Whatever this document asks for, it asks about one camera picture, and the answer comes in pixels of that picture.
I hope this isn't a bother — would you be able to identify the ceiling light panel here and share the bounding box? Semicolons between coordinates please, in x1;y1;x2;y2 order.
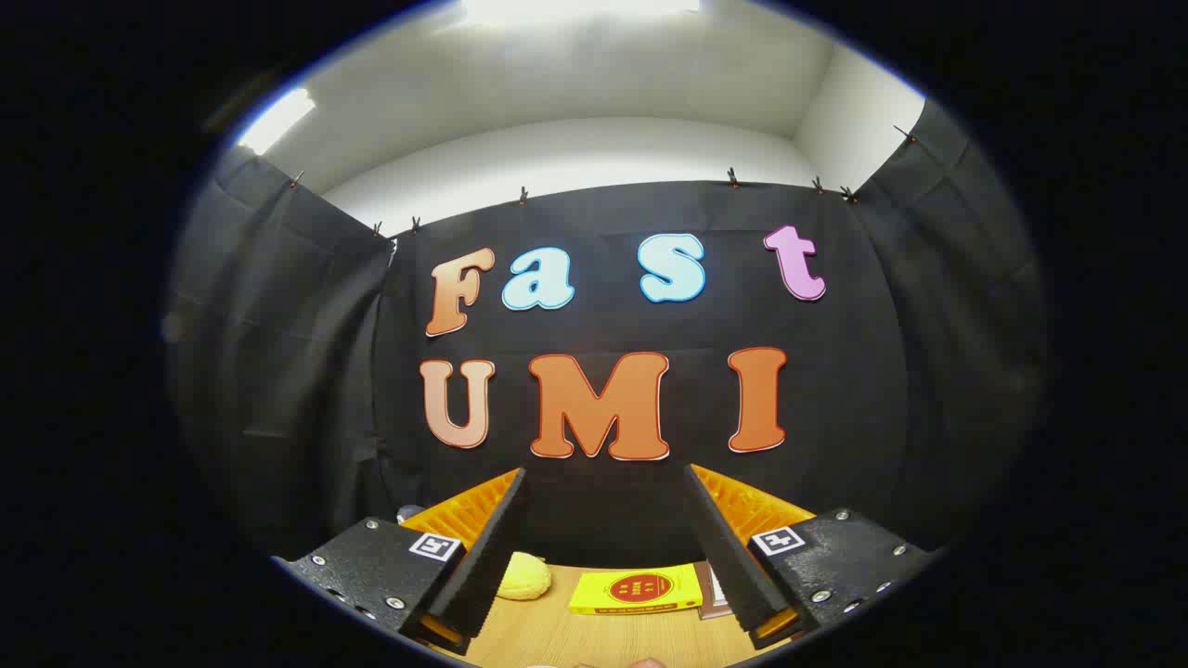
462;0;703;27
236;88;317;157

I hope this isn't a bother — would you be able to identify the yellow round plush cushion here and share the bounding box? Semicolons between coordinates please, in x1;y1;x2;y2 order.
497;552;552;602

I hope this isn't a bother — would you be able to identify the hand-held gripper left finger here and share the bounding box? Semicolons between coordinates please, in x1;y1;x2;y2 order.
274;467;530;656

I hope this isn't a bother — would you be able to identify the yellow book with red circle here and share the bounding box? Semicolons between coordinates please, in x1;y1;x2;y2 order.
568;563;704;616

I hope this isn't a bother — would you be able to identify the white book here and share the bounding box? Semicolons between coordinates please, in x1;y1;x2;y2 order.
696;561;736;621

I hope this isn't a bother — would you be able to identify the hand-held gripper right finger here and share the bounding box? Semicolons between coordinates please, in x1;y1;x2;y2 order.
684;464;935;650

